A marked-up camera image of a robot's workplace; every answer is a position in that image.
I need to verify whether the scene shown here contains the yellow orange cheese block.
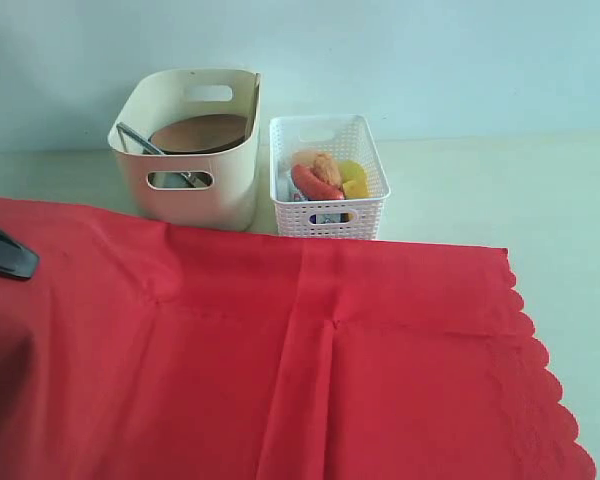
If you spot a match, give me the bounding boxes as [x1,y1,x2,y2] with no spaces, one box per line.
[342,180,369,200]

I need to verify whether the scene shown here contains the brown wooden plate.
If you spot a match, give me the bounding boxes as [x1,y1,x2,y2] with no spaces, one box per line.
[149,114,247,155]

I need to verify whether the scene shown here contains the brown egg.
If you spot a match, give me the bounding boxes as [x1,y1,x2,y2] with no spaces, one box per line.
[291,150,318,168]

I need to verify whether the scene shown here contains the blue white milk carton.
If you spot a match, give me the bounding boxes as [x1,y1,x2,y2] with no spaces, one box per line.
[277,169,307,202]

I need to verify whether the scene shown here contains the silver table knife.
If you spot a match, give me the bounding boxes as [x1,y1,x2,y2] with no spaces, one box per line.
[116,122,210,189]

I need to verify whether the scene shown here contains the white woven plastic basket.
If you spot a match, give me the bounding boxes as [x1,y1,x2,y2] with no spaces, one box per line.
[269,115,390,240]

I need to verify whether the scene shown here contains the wooden chopstick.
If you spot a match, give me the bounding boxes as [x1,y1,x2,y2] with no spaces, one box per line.
[244,73,261,140]

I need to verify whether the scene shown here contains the cream plastic tub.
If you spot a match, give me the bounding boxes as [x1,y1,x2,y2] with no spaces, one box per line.
[108,69,260,231]

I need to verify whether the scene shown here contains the red table cloth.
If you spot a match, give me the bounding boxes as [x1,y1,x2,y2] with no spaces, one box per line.
[0,198,596,479]

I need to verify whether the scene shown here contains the pale green ceramic bowl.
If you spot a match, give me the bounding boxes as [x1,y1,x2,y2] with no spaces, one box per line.
[150,172,194,189]

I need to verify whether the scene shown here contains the orange carrot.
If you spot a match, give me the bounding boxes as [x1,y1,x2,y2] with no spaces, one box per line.
[291,165,345,201]

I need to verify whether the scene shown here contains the orange fried food piece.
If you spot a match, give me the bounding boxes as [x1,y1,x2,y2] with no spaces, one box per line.
[311,152,342,189]

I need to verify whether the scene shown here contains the yellow lemon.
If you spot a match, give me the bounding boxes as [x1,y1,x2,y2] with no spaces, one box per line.
[338,160,367,183]

